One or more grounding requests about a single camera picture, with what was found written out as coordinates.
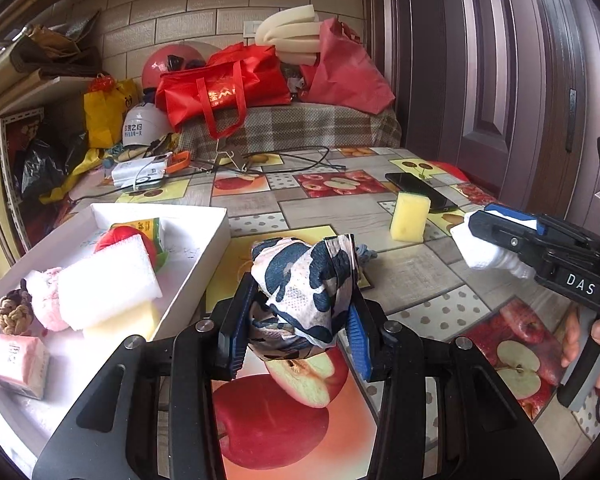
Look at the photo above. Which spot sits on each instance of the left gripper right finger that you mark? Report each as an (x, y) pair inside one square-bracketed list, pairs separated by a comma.
[(363, 337)]

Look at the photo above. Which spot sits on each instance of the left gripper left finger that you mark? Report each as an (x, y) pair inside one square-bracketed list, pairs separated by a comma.
[(234, 328)]

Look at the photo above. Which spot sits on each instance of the white cloth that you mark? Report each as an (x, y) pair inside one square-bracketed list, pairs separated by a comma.
[(481, 255)]

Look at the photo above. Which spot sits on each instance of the cow print cloth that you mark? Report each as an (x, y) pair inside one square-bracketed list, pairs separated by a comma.
[(307, 292)]

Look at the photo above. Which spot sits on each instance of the cream foam sponge block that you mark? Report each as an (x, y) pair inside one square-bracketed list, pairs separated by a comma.
[(141, 320)]

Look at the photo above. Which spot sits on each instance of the yellow green dish sponge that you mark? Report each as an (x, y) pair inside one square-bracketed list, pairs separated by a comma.
[(409, 217)]

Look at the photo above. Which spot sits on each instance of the white foam block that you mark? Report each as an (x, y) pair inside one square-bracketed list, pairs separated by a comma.
[(98, 287)]

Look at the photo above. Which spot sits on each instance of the red plush apple toy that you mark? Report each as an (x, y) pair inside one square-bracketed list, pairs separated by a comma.
[(128, 241)]

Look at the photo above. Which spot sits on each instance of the yellow packaged snack bar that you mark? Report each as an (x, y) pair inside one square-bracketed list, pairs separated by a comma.
[(152, 228)]

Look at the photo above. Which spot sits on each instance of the pink plush toy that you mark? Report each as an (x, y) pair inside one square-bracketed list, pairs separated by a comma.
[(43, 288)]

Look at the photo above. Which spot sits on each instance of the pink tissue pack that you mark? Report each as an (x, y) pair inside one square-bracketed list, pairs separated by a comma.
[(23, 365)]

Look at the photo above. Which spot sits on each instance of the white cardboard box tray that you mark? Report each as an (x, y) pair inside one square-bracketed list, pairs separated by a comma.
[(195, 238)]

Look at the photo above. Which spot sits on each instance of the black smartphone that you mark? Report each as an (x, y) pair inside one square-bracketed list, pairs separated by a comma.
[(408, 183)]

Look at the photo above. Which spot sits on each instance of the white power bank box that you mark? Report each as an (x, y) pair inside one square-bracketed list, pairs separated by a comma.
[(139, 171)]

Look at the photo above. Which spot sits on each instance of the plaid blanket bundle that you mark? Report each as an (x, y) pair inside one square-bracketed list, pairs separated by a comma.
[(293, 127)]

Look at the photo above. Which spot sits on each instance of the white helmet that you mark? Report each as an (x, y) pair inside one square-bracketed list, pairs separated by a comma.
[(143, 124)]

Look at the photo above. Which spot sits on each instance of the red tote bag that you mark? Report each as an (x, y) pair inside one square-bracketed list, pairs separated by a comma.
[(234, 79)]

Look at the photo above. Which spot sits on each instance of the black plastic bag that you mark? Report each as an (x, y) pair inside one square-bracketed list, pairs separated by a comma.
[(47, 162)]

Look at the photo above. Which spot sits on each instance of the red plastic bag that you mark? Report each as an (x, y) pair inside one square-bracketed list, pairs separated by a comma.
[(344, 74)]

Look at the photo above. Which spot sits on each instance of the yellow gift bag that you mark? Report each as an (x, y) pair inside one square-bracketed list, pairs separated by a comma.
[(105, 103)]

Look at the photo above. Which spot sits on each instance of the pink red helmet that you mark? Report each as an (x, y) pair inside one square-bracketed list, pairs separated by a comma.
[(173, 58)]

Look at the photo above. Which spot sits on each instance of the cream foam sheet stack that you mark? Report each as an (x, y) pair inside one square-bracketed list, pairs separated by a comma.
[(294, 34)]

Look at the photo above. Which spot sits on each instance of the orange handled scissors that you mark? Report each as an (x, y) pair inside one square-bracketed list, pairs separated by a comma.
[(178, 162)]

